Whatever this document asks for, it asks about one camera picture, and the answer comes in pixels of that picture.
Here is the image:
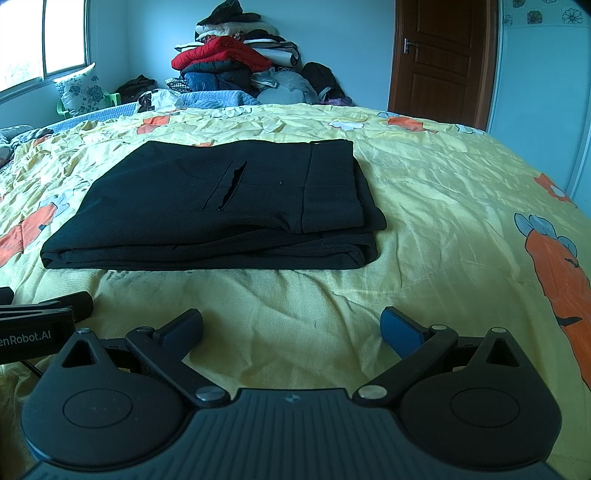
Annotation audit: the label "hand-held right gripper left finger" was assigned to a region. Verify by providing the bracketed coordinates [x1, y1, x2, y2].
[60, 308, 228, 408]

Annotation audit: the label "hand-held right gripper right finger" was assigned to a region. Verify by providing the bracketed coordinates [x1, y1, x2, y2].
[353, 305, 522, 407]

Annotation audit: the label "black pants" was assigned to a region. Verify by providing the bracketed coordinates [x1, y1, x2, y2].
[40, 138, 387, 271]

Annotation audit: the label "yellow floral bedsheet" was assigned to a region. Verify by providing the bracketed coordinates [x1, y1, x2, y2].
[0, 102, 591, 480]

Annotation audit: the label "grey patterned blanket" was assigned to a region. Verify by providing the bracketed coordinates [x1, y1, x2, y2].
[0, 124, 54, 160]

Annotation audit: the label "green plastic chair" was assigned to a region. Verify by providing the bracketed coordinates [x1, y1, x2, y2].
[56, 90, 122, 116]

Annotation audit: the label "floral pillow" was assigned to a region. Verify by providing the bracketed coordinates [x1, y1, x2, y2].
[53, 62, 114, 118]

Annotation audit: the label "black and white printed cloth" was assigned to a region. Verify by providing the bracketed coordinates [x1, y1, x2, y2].
[137, 89, 185, 114]

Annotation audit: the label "blue quilt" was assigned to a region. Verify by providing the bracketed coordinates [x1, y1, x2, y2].
[46, 90, 262, 132]

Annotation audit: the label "dark blue jacket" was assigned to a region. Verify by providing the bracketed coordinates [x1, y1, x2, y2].
[180, 60, 257, 93]

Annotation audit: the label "grey cloth bundle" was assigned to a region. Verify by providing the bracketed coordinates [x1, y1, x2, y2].
[252, 67, 319, 106]

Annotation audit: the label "brown wooden door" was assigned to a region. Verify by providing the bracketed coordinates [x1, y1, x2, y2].
[388, 0, 502, 132]

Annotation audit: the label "black backpack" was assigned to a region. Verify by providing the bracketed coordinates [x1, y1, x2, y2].
[301, 61, 342, 100]

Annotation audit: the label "window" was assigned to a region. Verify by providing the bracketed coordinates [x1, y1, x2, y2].
[0, 0, 90, 93]

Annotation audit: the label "red puffer jacket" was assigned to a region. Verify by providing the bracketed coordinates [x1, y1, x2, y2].
[172, 37, 273, 72]

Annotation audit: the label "white floral wardrobe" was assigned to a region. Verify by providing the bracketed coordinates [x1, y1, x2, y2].
[485, 0, 591, 208]

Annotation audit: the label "pile of folded blankets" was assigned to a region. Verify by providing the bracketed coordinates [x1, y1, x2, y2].
[175, 21, 301, 70]

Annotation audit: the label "black garment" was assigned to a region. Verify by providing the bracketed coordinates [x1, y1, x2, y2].
[196, 0, 262, 26]

